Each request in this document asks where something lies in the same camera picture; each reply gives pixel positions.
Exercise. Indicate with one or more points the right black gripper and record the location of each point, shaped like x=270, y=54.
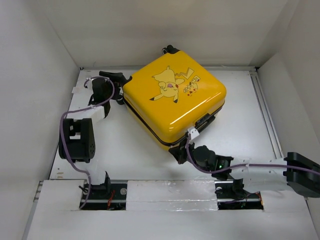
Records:
x=179, y=152

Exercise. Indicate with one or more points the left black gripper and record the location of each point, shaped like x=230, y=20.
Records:
x=116, y=76

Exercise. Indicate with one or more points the yellow hard-shell suitcase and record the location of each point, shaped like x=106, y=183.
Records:
x=172, y=94

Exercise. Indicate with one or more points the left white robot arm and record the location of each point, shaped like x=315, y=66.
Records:
x=76, y=127

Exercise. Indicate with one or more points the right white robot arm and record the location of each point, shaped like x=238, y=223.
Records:
x=294, y=172

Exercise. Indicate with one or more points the small pink paper scrap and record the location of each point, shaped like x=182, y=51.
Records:
x=75, y=90

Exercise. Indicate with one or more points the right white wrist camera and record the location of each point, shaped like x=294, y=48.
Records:
x=192, y=133

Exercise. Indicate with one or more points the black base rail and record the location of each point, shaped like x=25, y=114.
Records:
x=115, y=199

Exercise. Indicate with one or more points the aluminium side rail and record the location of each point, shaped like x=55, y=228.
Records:
x=272, y=134

